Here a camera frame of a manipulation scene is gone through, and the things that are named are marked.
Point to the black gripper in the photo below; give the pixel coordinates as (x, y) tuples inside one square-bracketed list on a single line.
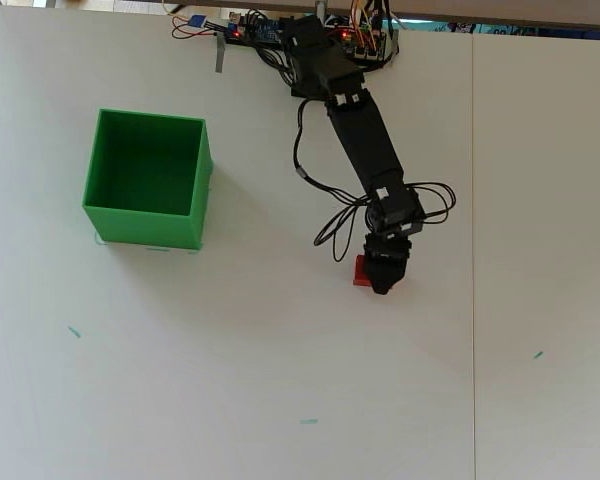
[(387, 246)]

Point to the red rectangular block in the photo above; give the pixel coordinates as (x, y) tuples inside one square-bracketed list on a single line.
[(361, 272)]

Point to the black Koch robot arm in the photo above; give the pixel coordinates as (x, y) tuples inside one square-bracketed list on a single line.
[(360, 140)]

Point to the green square plastic bin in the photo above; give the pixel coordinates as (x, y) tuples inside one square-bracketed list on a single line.
[(145, 220)]

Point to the circuit board with jumper headers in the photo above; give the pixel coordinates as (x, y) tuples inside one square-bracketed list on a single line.
[(375, 50)]

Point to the blue controller circuit board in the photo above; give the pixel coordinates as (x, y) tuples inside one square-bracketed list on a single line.
[(260, 33)]

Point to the grey tape strip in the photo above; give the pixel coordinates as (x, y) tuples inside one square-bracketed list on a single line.
[(220, 55)]

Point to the brown wooden ledge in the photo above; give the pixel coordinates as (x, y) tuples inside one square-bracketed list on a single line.
[(480, 10)]

